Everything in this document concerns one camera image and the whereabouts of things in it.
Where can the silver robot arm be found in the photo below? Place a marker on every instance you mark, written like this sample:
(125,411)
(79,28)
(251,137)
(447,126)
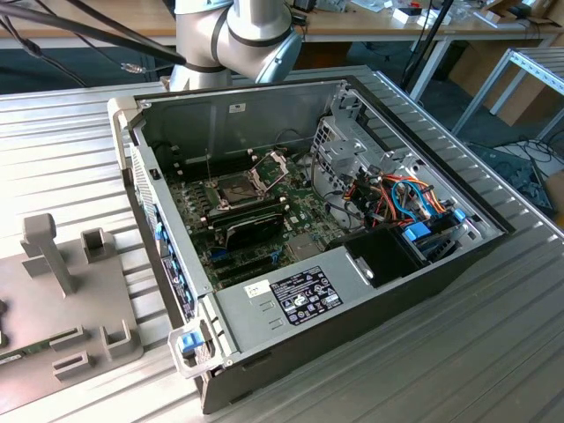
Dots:
(247,26)

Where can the silver chipset heatsink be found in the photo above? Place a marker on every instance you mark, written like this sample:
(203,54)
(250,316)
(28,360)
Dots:
(304,249)

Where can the open PC case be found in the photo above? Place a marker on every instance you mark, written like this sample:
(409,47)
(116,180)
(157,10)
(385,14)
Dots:
(352,352)

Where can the black expansion slot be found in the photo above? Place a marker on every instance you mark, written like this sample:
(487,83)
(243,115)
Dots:
(244,264)
(249,275)

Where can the green RAM stick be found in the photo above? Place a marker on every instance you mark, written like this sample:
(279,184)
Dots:
(17,354)
(244,214)

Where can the blue expansion slot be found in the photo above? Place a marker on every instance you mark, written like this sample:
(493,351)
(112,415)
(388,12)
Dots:
(218,254)

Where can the green motherboard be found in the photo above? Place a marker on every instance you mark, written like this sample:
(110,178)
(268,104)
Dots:
(304,207)

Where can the silver metal disk bay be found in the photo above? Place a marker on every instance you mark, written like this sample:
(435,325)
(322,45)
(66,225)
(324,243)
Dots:
(348,147)

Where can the black stand pole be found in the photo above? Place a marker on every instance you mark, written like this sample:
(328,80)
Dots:
(433,31)

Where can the aluminium profile frame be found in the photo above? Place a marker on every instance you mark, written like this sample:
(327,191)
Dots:
(542,72)

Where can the grey parts rack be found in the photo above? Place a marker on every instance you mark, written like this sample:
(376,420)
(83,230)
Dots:
(44,299)

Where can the CPU socket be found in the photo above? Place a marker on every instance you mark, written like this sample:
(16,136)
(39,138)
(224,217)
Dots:
(235,194)

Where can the brown cardboard box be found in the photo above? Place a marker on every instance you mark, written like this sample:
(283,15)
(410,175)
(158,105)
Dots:
(556,194)
(533,108)
(471,66)

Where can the small white box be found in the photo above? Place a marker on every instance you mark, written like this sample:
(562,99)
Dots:
(401,17)

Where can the open flat cardboard box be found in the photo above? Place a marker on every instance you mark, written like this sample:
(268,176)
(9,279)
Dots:
(506,11)

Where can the blue case latch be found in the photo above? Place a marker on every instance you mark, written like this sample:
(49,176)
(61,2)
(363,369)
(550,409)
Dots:
(189,343)

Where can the graphics card with black cooler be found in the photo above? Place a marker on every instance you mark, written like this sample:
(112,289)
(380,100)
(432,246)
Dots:
(255,231)

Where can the blue disk carrier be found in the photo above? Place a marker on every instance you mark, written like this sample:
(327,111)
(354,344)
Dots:
(417,231)

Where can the long wooden desk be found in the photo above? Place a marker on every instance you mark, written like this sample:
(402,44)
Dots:
(484,30)

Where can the grey power supply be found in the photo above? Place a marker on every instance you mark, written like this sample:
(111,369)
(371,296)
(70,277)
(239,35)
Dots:
(260,321)

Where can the thin metal locking lever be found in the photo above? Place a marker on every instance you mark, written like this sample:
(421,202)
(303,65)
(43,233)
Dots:
(207,165)

